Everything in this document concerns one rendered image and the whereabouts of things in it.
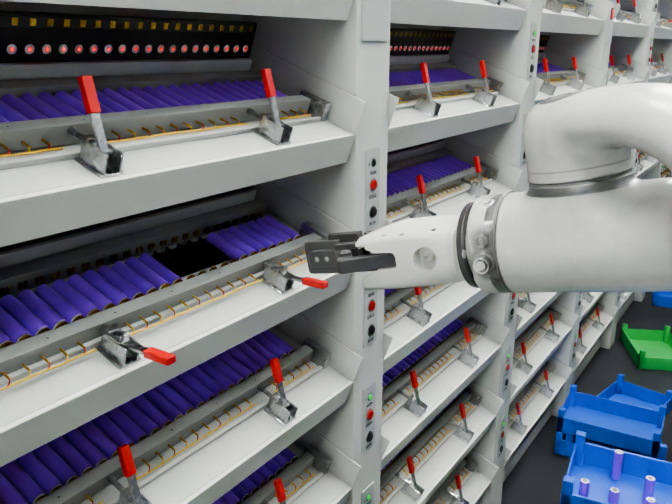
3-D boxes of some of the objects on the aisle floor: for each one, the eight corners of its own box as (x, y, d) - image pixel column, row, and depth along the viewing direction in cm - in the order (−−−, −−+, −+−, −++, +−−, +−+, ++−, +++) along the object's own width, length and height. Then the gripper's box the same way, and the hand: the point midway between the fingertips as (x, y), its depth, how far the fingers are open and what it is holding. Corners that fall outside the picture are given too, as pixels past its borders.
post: (375, 694, 140) (399, -389, 87) (351, 730, 132) (360, -430, 80) (297, 648, 150) (277, -342, 98) (270, 679, 143) (233, -374, 91)
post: (500, 509, 195) (560, -220, 143) (488, 528, 188) (546, -234, 136) (437, 485, 206) (471, -201, 154) (423, 502, 198) (454, -214, 146)
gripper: (517, 185, 64) (357, 201, 75) (442, 220, 51) (260, 234, 62) (527, 262, 66) (368, 267, 76) (456, 315, 53) (275, 313, 63)
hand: (335, 252), depth 68 cm, fingers open, 3 cm apart
